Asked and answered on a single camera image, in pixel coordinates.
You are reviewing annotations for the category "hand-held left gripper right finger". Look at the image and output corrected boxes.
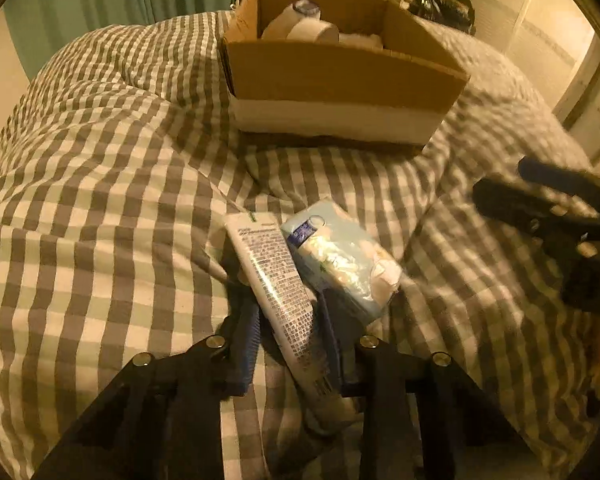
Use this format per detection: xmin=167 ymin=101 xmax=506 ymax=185
xmin=314 ymin=290 xmax=573 ymax=480

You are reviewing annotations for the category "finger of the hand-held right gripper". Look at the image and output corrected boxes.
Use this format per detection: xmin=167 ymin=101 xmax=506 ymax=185
xmin=517 ymin=156 xmax=600 ymax=197
xmin=472 ymin=175 xmax=588 ymax=233

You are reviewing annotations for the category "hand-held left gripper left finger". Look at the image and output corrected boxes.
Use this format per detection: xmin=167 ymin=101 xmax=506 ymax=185
xmin=30 ymin=305 xmax=262 ymax=480

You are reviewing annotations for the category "white printed tube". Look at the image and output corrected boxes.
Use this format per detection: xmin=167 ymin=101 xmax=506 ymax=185
xmin=223 ymin=211 xmax=365 ymax=437

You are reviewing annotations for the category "blue tissue packet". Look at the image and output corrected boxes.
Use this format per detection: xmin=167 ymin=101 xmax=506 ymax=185
xmin=280 ymin=197 xmax=405 ymax=327

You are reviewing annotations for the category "cardboard box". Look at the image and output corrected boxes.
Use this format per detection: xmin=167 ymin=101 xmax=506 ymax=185
xmin=220 ymin=0 xmax=472 ymax=150

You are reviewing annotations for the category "white cloth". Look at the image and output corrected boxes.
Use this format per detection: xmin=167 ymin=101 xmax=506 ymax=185
xmin=339 ymin=30 xmax=385 ymax=51

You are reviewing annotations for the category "white fluffy sock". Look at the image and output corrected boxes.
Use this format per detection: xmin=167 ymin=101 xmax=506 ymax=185
xmin=261 ymin=1 xmax=322 ymax=40

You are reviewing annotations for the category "white louvred wardrobe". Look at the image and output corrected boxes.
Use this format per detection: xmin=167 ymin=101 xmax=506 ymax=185
xmin=467 ymin=0 xmax=600 ymax=163

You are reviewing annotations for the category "grey checked blanket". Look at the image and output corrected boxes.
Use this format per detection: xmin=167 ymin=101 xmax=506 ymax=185
xmin=0 ymin=10 xmax=600 ymax=480

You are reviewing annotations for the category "wide green curtain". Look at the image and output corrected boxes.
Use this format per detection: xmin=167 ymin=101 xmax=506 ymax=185
xmin=4 ymin=0 xmax=243 ymax=78

